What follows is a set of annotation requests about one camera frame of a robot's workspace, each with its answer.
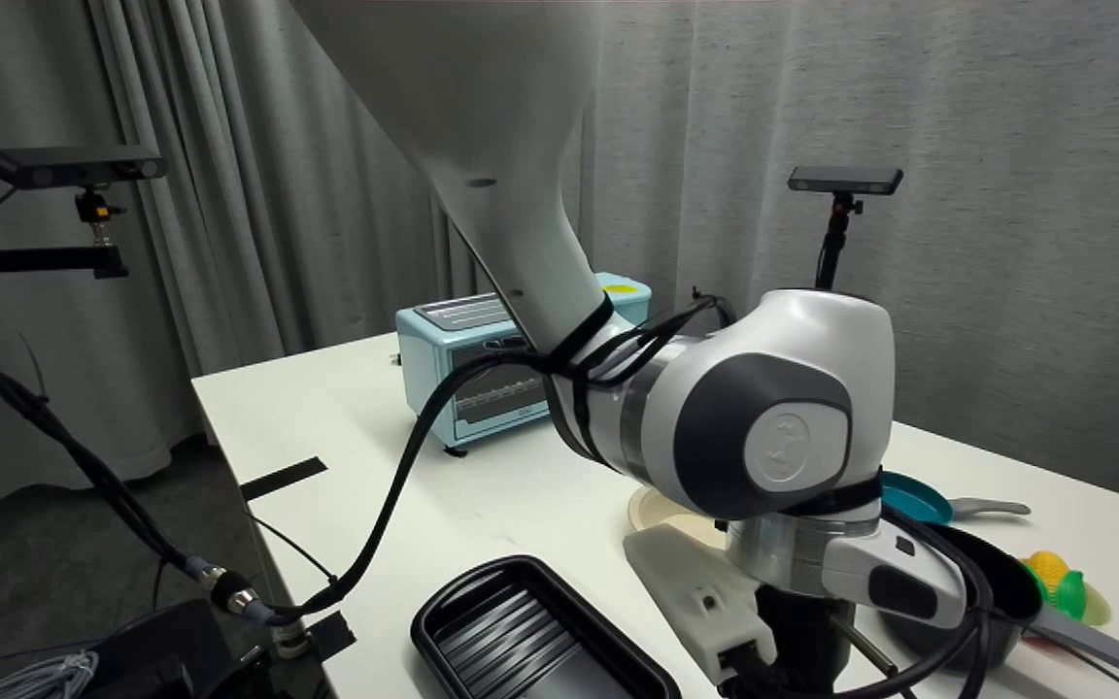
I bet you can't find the grey braided hose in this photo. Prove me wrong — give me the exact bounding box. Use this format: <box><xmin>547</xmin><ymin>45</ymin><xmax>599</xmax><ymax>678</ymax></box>
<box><xmin>0</xmin><ymin>350</ymin><xmax>279</xmax><ymax>628</ymax></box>

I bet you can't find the teal toy pot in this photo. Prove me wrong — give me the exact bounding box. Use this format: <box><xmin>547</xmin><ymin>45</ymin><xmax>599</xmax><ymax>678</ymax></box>
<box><xmin>894</xmin><ymin>522</ymin><xmax>1119</xmax><ymax>686</ymax></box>

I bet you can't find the colourful toy food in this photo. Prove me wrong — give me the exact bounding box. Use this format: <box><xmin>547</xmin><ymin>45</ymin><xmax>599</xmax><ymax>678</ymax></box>
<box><xmin>1023</xmin><ymin>548</ymin><xmax>1115</xmax><ymax>628</ymax></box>

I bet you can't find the black tape strip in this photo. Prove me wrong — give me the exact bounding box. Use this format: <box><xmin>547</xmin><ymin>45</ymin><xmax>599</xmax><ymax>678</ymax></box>
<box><xmin>238</xmin><ymin>453</ymin><xmax>330</xmax><ymax>504</ymax></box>

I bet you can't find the black bar camera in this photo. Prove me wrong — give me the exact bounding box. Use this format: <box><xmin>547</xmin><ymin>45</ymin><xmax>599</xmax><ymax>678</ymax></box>
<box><xmin>0</xmin><ymin>144</ymin><xmax>172</xmax><ymax>190</ymax></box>
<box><xmin>784</xmin><ymin>162</ymin><xmax>906</xmax><ymax>199</ymax></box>

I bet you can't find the black ridged tray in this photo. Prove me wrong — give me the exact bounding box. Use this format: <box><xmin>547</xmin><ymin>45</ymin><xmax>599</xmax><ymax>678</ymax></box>
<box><xmin>406</xmin><ymin>551</ymin><xmax>683</xmax><ymax>699</ymax></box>

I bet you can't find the light blue toaster oven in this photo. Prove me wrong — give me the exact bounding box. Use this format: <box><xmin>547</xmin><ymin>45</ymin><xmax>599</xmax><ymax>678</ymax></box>
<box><xmin>393</xmin><ymin>267</ymin><xmax>657</xmax><ymax>453</ymax></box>

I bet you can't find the black camera stand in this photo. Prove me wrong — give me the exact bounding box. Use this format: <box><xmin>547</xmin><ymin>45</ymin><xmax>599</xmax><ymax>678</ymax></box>
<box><xmin>812</xmin><ymin>190</ymin><xmax>867</xmax><ymax>294</ymax></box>

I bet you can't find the grey curtain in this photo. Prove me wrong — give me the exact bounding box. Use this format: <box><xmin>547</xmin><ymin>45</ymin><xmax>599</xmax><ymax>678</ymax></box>
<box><xmin>0</xmin><ymin>0</ymin><xmax>1119</xmax><ymax>529</ymax></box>

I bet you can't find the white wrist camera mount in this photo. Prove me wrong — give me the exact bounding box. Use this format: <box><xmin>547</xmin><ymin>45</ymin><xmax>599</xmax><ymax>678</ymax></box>
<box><xmin>620</xmin><ymin>522</ymin><xmax>779</xmax><ymax>691</ymax></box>

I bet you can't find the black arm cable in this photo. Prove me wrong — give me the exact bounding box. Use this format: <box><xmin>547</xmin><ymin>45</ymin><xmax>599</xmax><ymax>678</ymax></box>
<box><xmin>279</xmin><ymin>293</ymin><xmax>730</xmax><ymax>625</ymax></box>

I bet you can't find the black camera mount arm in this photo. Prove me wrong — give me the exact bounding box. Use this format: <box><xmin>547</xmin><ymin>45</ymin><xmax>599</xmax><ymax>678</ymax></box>
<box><xmin>0</xmin><ymin>186</ymin><xmax>132</xmax><ymax>285</ymax></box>

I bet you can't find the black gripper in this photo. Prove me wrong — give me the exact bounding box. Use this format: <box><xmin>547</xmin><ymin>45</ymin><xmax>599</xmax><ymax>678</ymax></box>
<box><xmin>718</xmin><ymin>586</ymin><xmax>862</xmax><ymax>699</ymax></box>

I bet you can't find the small teal toy pan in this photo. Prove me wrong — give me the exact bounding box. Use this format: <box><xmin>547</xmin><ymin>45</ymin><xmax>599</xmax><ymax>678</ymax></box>
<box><xmin>879</xmin><ymin>465</ymin><xmax>1037</xmax><ymax>533</ymax></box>

